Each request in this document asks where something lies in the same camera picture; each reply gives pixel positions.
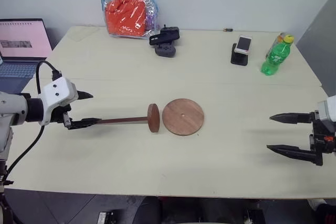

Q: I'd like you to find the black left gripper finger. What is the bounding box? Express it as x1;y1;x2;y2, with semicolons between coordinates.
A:
67;117;103;131
76;90;95;102

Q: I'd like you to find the green plastic bottle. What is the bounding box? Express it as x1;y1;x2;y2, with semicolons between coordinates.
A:
260;32;295;77

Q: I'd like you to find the dark grey gamepad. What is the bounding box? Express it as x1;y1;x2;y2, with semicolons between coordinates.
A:
154;44;177;58

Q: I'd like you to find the clear bag with orange cloth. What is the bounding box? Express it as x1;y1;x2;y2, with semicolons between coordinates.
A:
101;0;161;41

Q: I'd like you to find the round wooden base disc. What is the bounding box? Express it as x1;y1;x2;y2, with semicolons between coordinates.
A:
162;98;205;136

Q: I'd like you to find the wooden rod with disc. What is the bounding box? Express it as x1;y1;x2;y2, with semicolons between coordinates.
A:
97;103;160;134

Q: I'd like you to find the black remote controller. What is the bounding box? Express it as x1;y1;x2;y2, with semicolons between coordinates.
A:
149;24;181;47

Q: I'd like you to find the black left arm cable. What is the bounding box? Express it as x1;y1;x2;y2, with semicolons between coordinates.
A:
4;60;62;186

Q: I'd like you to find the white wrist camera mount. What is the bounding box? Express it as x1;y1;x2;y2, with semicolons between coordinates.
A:
38;77;79;126
317;94;336;123

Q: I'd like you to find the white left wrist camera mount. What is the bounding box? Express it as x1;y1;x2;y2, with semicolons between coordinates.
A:
38;77;79;126

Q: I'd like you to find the open laptop with pink screen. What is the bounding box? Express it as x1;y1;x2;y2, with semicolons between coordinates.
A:
0;18;54;95

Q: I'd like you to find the white smartphone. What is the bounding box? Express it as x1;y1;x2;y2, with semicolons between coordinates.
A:
234;35;254;56

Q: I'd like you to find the black box with white label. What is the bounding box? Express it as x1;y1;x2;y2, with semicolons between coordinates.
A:
97;210;122;224

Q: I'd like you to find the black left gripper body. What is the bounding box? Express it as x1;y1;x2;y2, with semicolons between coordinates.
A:
50;103;73;130

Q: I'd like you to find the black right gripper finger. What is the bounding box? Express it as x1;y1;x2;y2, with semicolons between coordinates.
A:
266;144;323;167
269;112;313;125

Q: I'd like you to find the grey partition panel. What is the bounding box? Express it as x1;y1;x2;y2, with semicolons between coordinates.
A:
295;0;336;99

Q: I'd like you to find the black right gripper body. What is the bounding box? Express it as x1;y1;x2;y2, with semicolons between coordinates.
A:
308;111;336;167

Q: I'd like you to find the red and black object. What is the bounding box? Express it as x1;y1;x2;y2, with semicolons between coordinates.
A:
311;202;336;224

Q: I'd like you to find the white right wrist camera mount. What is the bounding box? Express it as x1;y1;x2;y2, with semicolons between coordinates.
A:
317;94;336;123

